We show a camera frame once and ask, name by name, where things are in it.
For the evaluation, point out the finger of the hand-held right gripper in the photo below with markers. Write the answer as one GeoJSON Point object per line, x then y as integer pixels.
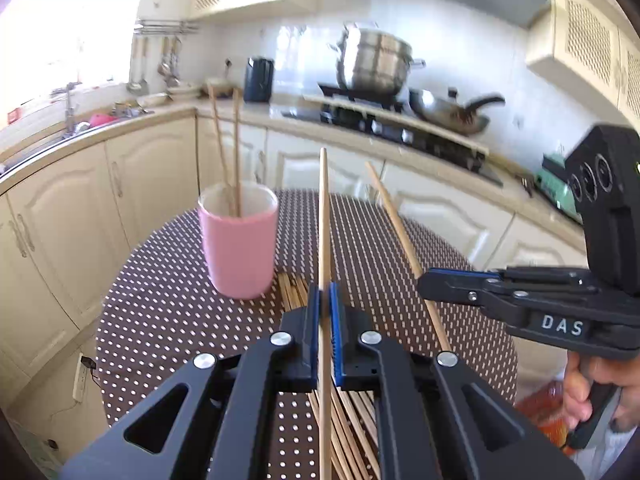
{"type": "Point", "coordinates": [550, 275]}
{"type": "Point", "coordinates": [450, 287]}

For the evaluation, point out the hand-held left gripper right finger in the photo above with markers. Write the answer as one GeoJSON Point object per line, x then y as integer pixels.
{"type": "Point", "coordinates": [336, 342]}

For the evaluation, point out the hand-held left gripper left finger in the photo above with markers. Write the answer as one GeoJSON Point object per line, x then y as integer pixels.
{"type": "Point", "coordinates": [314, 332]}

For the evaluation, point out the pile of wooden chopsticks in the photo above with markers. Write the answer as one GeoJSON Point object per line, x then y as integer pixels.
{"type": "Point", "coordinates": [292, 292]}

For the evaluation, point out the wooden chopstick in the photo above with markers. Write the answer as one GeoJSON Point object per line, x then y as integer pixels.
{"type": "Point", "coordinates": [220, 145]}
{"type": "Point", "coordinates": [395, 220]}
{"type": "Point", "coordinates": [324, 235]}

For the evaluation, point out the pink cup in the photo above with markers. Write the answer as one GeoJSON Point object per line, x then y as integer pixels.
{"type": "Point", "coordinates": [240, 252]}

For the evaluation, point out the person's right hand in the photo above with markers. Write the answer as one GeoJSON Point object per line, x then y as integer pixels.
{"type": "Point", "coordinates": [575, 395]}

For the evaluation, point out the green electric cooker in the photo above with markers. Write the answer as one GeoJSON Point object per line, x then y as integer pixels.
{"type": "Point", "coordinates": [555, 187]}

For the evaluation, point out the orange plastic bag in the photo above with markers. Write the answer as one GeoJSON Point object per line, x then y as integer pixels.
{"type": "Point", "coordinates": [542, 410]}

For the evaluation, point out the light wooden board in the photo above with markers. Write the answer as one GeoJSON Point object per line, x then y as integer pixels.
{"type": "Point", "coordinates": [400, 121]}

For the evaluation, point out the black gas stove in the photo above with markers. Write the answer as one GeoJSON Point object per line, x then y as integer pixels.
{"type": "Point", "coordinates": [360, 122]}

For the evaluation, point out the person's light clothing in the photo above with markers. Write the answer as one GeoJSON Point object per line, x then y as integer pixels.
{"type": "Point", "coordinates": [605, 455]}

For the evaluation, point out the steel steamer pot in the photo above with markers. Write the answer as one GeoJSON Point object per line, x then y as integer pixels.
{"type": "Point", "coordinates": [372, 65]}

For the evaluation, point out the white power strip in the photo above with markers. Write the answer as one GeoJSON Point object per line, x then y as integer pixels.
{"type": "Point", "coordinates": [80, 382]}

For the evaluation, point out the black electric kettle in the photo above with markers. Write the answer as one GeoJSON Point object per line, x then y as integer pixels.
{"type": "Point", "coordinates": [258, 80]}

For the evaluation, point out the stacked white bowls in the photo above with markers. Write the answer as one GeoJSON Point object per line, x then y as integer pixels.
{"type": "Point", "coordinates": [217, 87]}

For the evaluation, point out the beige countertop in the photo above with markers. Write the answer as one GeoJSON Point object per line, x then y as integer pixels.
{"type": "Point", "coordinates": [165, 114]}

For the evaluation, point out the white plate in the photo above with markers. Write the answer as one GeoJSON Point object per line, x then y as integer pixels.
{"type": "Point", "coordinates": [182, 92]}

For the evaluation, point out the white bowl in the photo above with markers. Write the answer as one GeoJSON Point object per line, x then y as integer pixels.
{"type": "Point", "coordinates": [151, 100]}

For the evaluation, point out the pink dish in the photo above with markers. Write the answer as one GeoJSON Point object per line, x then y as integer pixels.
{"type": "Point", "coordinates": [102, 120]}

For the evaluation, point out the hanging steel ladle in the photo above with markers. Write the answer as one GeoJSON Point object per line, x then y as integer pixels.
{"type": "Point", "coordinates": [134, 67]}

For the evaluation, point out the steel sink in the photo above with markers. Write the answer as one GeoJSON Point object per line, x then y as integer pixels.
{"type": "Point", "coordinates": [45, 149]}

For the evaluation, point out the steel faucet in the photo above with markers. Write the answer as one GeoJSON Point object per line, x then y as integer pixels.
{"type": "Point", "coordinates": [70, 110]}

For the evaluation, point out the window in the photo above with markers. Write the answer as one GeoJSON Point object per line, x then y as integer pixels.
{"type": "Point", "coordinates": [60, 25]}

